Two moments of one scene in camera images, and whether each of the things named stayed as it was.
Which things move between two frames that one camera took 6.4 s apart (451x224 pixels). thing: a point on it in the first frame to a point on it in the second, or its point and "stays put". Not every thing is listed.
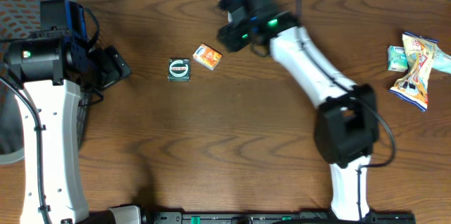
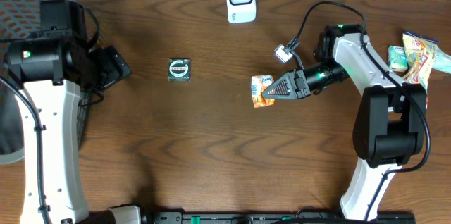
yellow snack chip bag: x=411 y=86 stays put
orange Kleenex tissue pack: x=207 y=56 to x=258 y=84
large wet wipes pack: x=442 y=60 stays put
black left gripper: x=115 y=65 stays put
